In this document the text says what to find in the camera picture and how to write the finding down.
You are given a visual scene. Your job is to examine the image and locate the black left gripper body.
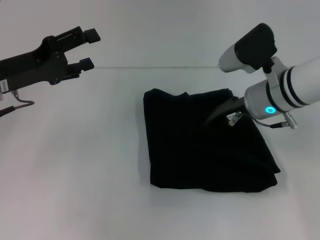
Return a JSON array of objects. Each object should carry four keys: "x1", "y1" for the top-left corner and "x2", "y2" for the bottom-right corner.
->
[{"x1": 0, "y1": 26, "x2": 88, "y2": 95}]

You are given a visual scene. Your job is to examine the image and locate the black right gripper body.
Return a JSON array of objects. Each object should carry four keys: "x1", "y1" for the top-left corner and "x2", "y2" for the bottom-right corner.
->
[{"x1": 203, "y1": 96, "x2": 247, "y2": 127}]

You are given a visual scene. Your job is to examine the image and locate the black shirt with FREE print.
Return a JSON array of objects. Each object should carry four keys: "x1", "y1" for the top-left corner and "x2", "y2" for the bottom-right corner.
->
[{"x1": 143, "y1": 87, "x2": 282, "y2": 194}]

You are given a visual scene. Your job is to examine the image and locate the left arm connector cable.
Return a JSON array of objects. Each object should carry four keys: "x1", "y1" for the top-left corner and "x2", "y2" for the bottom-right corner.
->
[{"x1": 0, "y1": 90, "x2": 35, "y2": 117}]

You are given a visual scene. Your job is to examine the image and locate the arm connector cable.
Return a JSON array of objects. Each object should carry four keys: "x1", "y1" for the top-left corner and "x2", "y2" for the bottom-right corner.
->
[
  {"x1": 0, "y1": 90, "x2": 35, "y2": 117},
  {"x1": 226, "y1": 110, "x2": 300, "y2": 131}
]

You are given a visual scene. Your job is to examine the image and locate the right arm connector cable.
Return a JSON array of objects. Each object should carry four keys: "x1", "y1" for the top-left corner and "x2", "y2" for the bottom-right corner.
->
[{"x1": 226, "y1": 110, "x2": 300, "y2": 131}]

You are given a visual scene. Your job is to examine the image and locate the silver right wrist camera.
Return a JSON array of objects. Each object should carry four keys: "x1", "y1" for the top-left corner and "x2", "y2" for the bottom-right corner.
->
[{"x1": 217, "y1": 22, "x2": 279, "y2": 75}]

